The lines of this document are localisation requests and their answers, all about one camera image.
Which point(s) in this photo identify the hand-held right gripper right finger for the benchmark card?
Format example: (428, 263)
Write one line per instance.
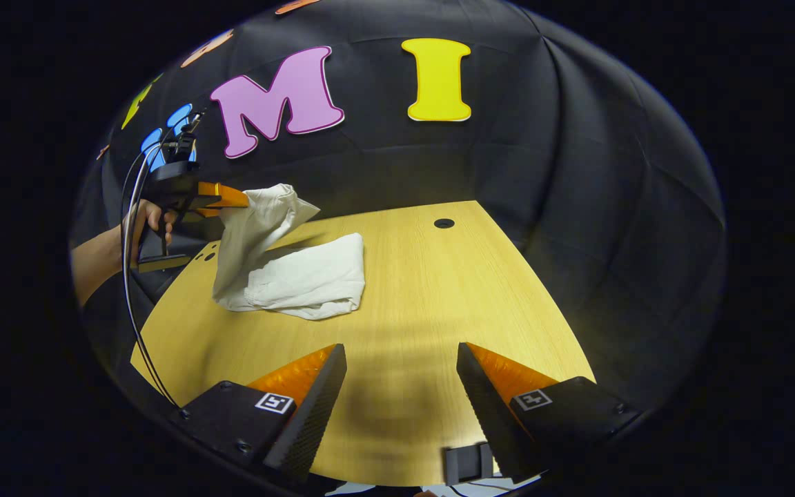
(487, 421)

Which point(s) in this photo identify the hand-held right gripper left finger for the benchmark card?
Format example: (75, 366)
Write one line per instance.
(315, 414)

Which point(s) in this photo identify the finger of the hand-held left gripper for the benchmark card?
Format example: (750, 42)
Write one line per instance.
(228, 195)

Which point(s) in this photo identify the white jeans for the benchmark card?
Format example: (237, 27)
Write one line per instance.
(301, 276)

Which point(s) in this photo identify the black backdrop cloth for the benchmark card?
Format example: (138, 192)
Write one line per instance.
(508, 159)

